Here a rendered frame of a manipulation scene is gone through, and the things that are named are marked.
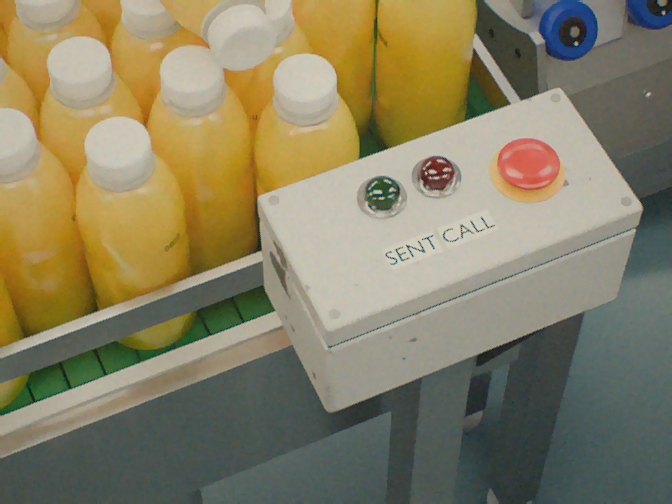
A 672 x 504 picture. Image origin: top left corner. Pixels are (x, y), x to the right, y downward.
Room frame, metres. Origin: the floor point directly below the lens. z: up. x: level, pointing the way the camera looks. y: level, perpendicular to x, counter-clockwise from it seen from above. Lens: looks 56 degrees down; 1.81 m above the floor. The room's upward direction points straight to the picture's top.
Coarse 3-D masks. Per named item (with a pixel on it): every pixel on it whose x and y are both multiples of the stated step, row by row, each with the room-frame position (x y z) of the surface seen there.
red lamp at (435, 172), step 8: (424, 160) 0.53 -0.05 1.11; (432, 160) 0.53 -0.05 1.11; (440, 160) 0.53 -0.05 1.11; (448, 160) 0.53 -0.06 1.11; (424, 168) 0.52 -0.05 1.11; (432, 168) 0.52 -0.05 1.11; (440, 168) 0.52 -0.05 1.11; (448, 168) 0.52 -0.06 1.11; (424, 176) 0.52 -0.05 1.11; (432, 176) 0.52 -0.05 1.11; (440, 176) 0.52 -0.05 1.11; (448, 176) 0.52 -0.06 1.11; (424, 184) 0.52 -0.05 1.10; (432, 184) 0.51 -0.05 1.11; (440, 184) 0.51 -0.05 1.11; (448, 184) 0.52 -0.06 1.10
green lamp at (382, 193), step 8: (376, 176) 0.52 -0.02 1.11; (384, 176) 0.52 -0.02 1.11; (368, 184) 0.51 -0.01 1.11; (376, 184) 0.51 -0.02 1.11; (384, 184) 0.51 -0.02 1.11; (392, 184) 0.51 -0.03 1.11; (368, 192) 0.51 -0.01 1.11; (376, 192) 0.51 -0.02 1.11; (384, 192) 0.51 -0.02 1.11; (392, 192) 0.51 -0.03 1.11; (400, 192) 0.51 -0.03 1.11; (368, 200) 0.50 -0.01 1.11; (376, 200) 0.50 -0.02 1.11; (384, 200) 0.50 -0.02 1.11; (392, 200) 0.50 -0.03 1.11; (376, 208) 0.50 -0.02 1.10; (384, 208) 0.50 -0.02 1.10
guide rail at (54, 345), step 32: (256, 256) 0.55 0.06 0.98; (160, 288) 0.52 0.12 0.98; (192, 288) 0.53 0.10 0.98; (224, 288) 0.53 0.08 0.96; (96, 320) 0.50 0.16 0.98; (128, 320) 0.51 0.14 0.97; (160, 320) 0.51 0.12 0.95; (0, 352) 0.48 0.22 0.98; (32, 352) 0.48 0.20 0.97; (64, 352) 0.49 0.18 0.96
